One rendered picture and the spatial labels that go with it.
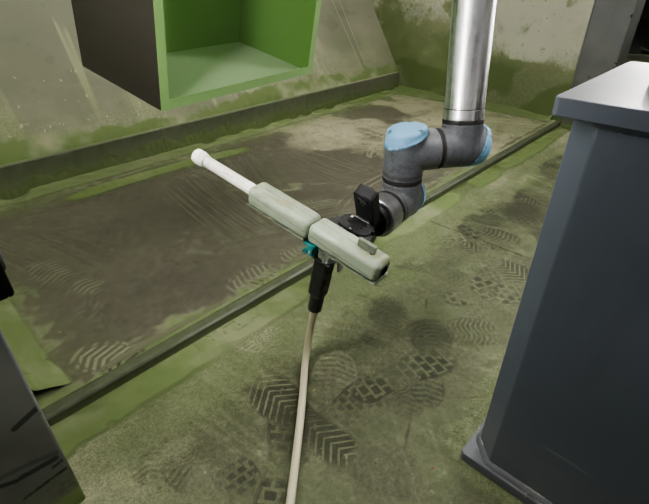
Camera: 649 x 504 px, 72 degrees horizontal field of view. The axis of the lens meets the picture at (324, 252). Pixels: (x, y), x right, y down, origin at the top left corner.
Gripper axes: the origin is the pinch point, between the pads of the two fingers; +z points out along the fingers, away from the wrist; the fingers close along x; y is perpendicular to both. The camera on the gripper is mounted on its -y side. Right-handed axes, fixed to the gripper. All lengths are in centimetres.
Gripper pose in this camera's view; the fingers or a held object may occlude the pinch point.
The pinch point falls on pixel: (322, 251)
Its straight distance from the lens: 83.1
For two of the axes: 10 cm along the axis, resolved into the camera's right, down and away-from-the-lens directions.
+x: -7.8, -5.0, 3.6
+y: -1.8, 7.5, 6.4
